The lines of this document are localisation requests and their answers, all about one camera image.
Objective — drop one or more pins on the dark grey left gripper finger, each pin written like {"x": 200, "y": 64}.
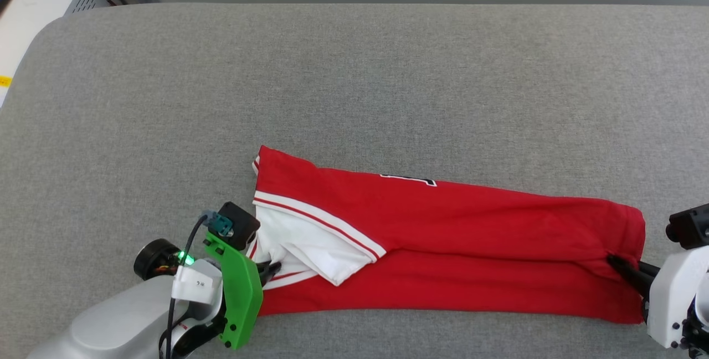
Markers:
{"x": 268, "y": 281}
{"x": 270, "y": 266}

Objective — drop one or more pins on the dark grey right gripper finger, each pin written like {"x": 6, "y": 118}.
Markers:
{"x": 628, "y": 273}
{"x": 648, "y": 268}

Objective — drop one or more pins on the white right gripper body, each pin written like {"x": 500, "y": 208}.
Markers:
{"x": 673, "y": 298}

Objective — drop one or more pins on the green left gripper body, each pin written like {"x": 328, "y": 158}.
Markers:
{"x": 241, "y": 292}

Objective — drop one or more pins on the red and white jersey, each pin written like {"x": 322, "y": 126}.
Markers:
{"x": 471, "y": 226}

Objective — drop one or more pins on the black round wrist motor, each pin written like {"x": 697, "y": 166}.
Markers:
{"x": 155, "y": 259}

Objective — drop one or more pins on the white appliance cabinet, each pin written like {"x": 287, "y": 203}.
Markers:
{"x": 39, "y": 10}

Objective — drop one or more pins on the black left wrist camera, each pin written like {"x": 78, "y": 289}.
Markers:
{"x": 239, "y": 226}

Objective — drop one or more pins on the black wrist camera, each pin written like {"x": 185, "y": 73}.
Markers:
{"x": 239, "y": 226}
{"x": 689, "y": 226}

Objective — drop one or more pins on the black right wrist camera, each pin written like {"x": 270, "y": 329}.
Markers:
{"x": 689, "y": 226}

